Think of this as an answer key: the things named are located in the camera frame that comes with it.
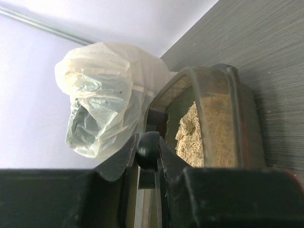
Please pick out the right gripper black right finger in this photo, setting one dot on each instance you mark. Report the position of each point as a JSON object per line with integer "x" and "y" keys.
{"x": 190, "y": 197}

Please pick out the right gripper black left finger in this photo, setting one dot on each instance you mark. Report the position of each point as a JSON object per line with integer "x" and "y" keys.
{"x": 103, "y": 197}

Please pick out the black slotted litter scoop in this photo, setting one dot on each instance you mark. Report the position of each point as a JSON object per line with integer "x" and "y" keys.
{"x": 155, "y": 126}

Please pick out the beige cat litter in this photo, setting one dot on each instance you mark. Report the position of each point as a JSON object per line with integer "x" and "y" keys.
{"x": 189, "y": 142}

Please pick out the dark translucent litter box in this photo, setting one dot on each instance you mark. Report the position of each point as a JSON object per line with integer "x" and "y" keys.
{"x": 230, "y": 131}

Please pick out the translucent plastic trash bag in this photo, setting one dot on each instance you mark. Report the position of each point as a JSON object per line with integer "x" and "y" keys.
{"x": 110, "y": 86}

